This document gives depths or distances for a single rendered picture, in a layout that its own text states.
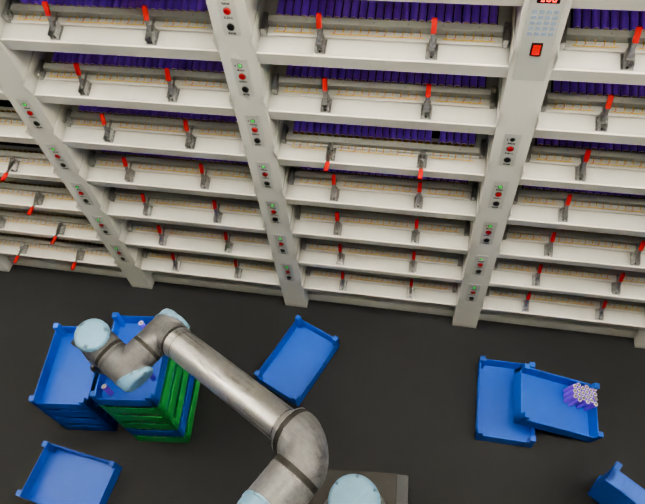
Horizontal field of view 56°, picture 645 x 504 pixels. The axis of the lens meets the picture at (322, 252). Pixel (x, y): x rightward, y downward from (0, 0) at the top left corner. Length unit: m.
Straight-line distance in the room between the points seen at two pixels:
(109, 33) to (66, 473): 1.61
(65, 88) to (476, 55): 1.15
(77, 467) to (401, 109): 1.76
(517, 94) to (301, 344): 1.39
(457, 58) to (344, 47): 0.27
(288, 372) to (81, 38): 1.42
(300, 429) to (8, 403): 1.68
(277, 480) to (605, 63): 1.16
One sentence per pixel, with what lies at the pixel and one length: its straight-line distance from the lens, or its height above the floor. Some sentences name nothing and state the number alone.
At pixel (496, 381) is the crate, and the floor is 0.00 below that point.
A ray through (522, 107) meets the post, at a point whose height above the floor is 1.19.
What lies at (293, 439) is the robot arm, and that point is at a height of 0.98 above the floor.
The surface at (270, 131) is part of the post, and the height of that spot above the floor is 1.04.
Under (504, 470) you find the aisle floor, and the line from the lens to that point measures 2.40.
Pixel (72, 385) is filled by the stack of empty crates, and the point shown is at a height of 0.24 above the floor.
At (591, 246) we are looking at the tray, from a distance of 2.17.
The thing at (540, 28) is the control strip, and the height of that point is 1.42.
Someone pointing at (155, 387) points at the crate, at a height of 0.45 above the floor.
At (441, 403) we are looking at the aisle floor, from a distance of 2.44.
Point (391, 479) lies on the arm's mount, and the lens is 2.20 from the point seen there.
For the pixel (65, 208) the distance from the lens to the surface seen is 2.47.
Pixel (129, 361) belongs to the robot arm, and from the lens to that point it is 1.68.
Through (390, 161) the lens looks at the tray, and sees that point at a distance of 1.80.
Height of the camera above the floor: 2.28
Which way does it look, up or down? 56 degrees down
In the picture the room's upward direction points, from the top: 8 degrees counter-clockwise
